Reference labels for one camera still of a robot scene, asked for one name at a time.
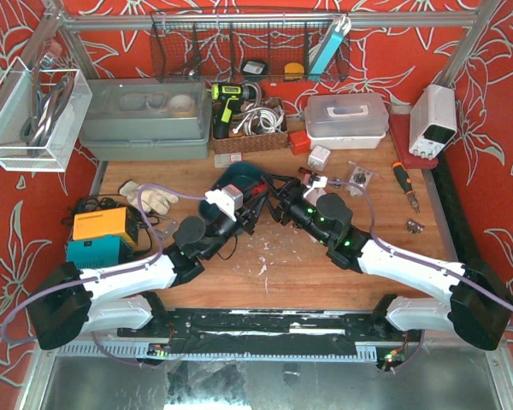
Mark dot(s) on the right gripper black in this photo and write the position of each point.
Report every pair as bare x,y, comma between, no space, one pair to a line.
286,201

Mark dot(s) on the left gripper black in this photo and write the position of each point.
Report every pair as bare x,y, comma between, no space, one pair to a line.
243,215

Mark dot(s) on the large red spring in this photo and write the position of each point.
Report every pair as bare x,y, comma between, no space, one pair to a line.
261,184

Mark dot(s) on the red handled ratchet wrench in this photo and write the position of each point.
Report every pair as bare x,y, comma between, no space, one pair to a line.
311,176

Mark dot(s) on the plastic bag with parts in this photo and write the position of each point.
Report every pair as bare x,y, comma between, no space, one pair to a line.
359,179

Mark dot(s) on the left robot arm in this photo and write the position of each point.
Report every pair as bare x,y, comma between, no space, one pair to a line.
73,301

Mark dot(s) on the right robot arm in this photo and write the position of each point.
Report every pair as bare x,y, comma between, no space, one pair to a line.
468,299

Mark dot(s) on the teal plastic tray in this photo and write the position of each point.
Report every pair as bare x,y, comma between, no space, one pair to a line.
244,175

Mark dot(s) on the white power plug adapter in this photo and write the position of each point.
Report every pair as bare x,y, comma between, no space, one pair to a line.
318,158

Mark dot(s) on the red small box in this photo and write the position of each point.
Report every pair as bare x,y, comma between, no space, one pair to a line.
299,142

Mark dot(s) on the clear small label bag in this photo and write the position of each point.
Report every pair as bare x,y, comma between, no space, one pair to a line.
225,160

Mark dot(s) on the woven brown basket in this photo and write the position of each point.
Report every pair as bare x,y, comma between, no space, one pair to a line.
252,143

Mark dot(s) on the white work glove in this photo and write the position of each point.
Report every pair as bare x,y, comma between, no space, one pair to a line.
152,200

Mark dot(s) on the orange black screwdriver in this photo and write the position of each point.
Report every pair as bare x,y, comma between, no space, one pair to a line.
405,183

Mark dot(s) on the yellow tape measure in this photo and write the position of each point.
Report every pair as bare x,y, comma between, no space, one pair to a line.
293,71

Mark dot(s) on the orange power box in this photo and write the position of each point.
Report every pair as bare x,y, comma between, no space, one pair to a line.
115,221

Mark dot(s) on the small metal parts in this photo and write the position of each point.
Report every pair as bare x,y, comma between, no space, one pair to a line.
414,227

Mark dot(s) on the grey plastic storage box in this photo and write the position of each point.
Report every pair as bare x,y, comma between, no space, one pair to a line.
145,120

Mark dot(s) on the teal power box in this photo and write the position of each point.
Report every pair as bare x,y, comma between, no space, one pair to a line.
106,251

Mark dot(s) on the white power supply unit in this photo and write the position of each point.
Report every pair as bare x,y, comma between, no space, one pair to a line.
433,122

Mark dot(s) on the clear acrylic hanging box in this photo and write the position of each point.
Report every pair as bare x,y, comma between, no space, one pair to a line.
41,117

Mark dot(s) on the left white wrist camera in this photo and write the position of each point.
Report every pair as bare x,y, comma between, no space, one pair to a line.
228,199

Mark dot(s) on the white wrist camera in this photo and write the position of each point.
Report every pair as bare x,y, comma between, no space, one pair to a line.
228,199
315,183

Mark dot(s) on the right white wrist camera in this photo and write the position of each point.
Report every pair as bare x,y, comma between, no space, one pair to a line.
315,183

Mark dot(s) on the white plastic case with handle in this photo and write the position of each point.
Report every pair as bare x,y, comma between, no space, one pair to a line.
346,121

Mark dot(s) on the metal bracket piece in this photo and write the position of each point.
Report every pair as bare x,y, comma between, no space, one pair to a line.
166,232

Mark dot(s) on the green yellow cordless drill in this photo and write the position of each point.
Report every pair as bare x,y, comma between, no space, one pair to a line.
231,97

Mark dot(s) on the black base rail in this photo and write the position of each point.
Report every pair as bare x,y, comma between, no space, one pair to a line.
267,332

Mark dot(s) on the black cable duct strip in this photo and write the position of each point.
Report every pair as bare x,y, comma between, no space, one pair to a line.
458,226

